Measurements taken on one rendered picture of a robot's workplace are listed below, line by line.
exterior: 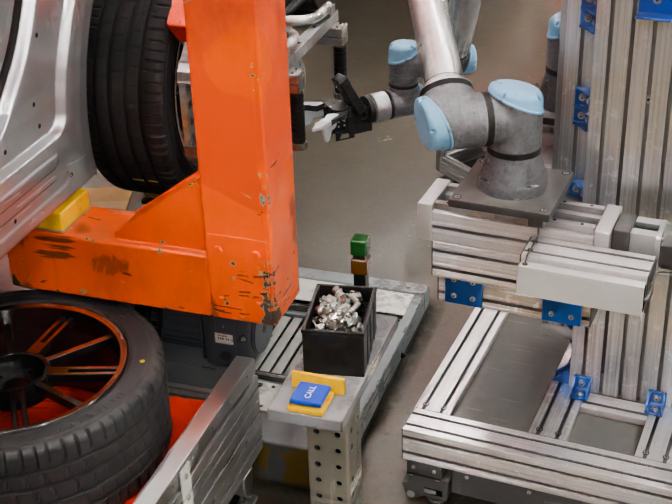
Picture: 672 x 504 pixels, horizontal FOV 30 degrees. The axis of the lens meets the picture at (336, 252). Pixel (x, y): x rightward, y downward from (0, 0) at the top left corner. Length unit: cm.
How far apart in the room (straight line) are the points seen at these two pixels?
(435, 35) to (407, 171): 203
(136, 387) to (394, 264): 158
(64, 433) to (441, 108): 101
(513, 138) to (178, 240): 78
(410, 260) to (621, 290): 161
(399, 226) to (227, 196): 169
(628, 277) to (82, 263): 124
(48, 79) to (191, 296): 58
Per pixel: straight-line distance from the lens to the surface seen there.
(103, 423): 263
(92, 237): 293
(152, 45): 305
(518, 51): 591
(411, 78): 317
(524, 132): 266
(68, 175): 296
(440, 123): 261
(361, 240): 287
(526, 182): 271
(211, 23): 256
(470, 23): 305
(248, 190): 268
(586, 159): 284
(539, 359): 328
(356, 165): 477
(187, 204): 278
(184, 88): 307
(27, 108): 282
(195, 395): 307
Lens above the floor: 204
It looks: 29 degrees down
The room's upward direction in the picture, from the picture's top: 2 degrees counter-clockwise
